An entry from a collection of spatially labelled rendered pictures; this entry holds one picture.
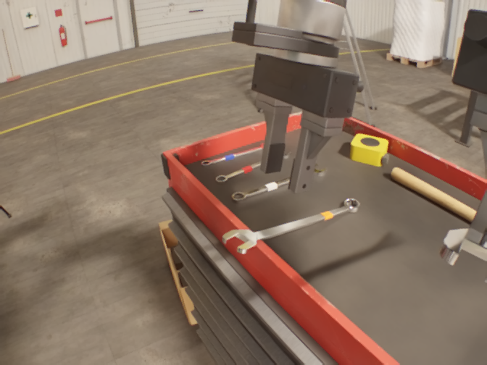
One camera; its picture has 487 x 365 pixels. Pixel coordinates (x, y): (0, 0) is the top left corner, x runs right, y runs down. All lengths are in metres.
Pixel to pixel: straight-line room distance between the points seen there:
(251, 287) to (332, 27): 0.36
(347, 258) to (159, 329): 1.16
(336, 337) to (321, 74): 0.28
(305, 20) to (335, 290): 0.33
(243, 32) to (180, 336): 1.33
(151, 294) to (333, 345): 1.35
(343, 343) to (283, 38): 0.33
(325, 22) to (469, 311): 0.40
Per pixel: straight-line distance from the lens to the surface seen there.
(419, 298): 0.48
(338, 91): 0.35
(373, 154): 0.73
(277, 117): 0.42
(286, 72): 0.39
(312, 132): 0.38
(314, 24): 0.36
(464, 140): 3.50
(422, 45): 6.94
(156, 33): 10.70
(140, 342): 1.54
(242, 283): 0.51
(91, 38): 10.26
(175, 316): 1.57
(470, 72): 0.23
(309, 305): 0.41
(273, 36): 0.33
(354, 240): 0.53
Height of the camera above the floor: 1.25
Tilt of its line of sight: 32 degrees down
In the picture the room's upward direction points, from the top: 3 degrees counter-clockwise
